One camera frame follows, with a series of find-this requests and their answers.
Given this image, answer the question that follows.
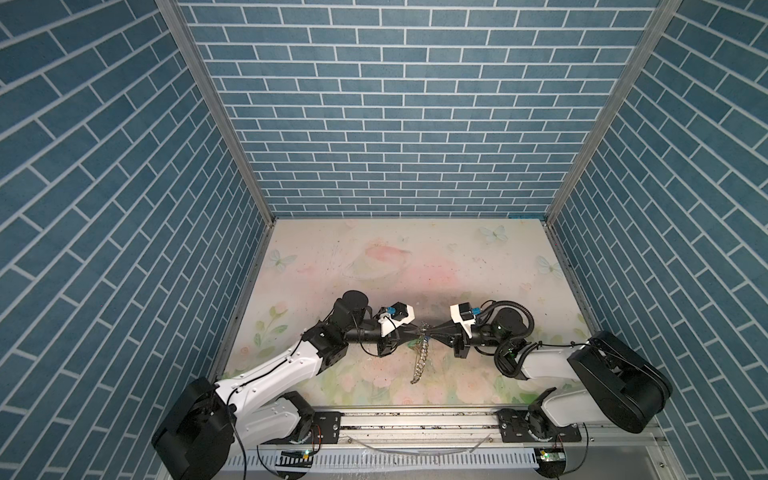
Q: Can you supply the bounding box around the right corner aluminium post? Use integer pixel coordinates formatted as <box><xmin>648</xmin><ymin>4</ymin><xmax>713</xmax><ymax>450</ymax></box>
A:
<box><xmin>544</xmin><ymin>0</ymin><xmax>681</xmax><ymax>230</ymax></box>

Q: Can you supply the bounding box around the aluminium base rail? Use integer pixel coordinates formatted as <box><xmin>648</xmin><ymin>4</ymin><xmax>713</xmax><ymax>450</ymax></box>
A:
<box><xmin>170</xmin><ymin>407</ymin><xmax>667</xmax><ymax>451</ymax></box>

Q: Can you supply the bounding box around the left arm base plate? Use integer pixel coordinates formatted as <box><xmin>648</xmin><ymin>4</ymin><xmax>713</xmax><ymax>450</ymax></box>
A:
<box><xmin>266</xmin><ymin>411</ymin><xmax>343</xmax><ymax>445</ymax></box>

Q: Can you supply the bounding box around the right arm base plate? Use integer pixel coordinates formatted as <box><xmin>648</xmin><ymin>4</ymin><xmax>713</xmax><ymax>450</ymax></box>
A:
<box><xmin>495</xmin><ymin>408</ymin><xmax>582</xmax><ymax>443</ymax></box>

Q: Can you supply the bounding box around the white cable duct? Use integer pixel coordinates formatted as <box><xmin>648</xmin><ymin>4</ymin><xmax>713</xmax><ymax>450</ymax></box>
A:
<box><xmin>222</xmin><ymin>448</ymin><xmax>539</xmax><ymax>473</ymax></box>

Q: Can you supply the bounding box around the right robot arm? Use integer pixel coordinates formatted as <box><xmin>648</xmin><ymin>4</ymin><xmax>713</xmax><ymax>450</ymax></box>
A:
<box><xmin>423</xmin><ymin>300</ymin><xmax>673</xmax><ymax>441</ymax></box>

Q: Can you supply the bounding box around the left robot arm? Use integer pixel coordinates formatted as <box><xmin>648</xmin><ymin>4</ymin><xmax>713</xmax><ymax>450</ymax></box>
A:
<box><xmin>151</xmin><ymin>290</ymin><xmax>415</xmax><ymax>479</ymax></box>

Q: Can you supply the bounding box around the large keyring with chain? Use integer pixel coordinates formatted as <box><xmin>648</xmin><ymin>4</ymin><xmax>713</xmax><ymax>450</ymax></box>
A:
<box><xmin>408</xmin><ymin>327</ymin><xmax>430</xmax><ymax>384</ymax></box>

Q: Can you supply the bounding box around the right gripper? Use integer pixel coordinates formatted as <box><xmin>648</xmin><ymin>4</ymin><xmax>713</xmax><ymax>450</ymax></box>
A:
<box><xmin>427</xmin><ymin>314</ymin><xmax>509</xmax><ymax>361</ymax></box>

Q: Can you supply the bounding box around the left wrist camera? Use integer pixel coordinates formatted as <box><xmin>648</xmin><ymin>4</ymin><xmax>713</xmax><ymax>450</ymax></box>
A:
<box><xmin>374</xmin><ymin>302</ymin><xmax>415</xmax><ymax>337</ymax></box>

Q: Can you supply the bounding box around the corner aluminium post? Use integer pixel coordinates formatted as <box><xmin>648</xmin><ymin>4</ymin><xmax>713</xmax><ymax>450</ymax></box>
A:
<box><xmin>156</xmin><ymin>0</ymin><xmax>275</xmax><ymax>228</ymax></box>
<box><xmin>544</xmin><ymin>0</ymin><xmax>681</xmax><ymax>230</ymax></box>

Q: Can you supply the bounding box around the left corner aluminium post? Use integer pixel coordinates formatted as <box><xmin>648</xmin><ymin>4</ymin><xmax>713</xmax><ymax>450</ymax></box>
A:
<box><xmin>156</xmin><ymin>0</ymin><xmax>275</xmax><ymax>228</ymax></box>

